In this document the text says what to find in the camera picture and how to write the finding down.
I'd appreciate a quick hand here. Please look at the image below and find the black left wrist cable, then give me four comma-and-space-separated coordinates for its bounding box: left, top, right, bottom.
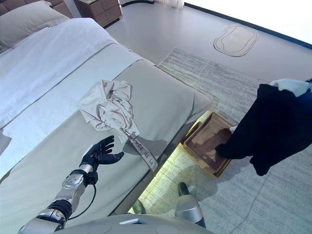
65, 184, 98, 221

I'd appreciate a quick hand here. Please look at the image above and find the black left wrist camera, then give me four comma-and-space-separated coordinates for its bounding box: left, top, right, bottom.
84, 172, 98, 187

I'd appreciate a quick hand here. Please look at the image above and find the beige garment with lettered ribbon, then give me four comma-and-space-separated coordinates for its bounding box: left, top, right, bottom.
78, 78, 158, 173

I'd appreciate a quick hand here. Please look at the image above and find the dark robot foot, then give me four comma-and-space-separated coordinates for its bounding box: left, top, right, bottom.
177, 181, 191, 197
133, 199, 147, 215

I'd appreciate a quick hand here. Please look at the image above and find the wicker laundry basket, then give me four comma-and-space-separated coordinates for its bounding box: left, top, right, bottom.
179, 111, 236, 180

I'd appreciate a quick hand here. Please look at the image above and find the grey striped rug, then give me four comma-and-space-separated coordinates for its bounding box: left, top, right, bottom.
129, 47, 312, 234

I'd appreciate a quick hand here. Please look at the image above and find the brown wooden nightstand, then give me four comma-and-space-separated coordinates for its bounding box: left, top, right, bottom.
74, 0, 122, 27

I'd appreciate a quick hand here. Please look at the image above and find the plain beige pillow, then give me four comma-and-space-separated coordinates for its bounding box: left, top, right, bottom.
0, 1, 71, 48

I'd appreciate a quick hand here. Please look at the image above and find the white duvet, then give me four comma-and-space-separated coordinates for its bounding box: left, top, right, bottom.
0, 17, 144, 129

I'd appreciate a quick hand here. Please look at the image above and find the beige covered bed mattress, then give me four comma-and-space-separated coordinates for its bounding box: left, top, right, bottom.
0, 17, 213, 234

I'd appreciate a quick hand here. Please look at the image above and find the black garment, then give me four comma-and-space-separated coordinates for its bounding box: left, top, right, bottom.
214, 83, 312, 176

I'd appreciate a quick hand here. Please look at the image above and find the dark left robot foot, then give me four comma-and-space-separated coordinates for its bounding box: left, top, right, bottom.
133, 199, 147, 215

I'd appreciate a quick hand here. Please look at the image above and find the white curtain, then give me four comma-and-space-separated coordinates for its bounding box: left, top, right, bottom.
153, 0, 185, 9

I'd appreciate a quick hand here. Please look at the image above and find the silver right robot leg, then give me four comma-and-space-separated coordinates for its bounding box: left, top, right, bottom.
175, 192, 207, 229

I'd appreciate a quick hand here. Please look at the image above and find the dark right robot foot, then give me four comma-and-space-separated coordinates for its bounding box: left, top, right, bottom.
177, 181, 191, 197

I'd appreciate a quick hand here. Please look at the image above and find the dark tufted headboard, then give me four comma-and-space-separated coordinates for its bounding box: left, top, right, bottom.
0, 0, 74, 19

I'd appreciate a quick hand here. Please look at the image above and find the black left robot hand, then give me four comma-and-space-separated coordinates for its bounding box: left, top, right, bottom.
79, 135, 125, 171

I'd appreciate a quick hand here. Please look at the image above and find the small beige floor mat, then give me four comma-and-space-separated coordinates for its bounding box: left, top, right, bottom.
214, 24, 258, 58

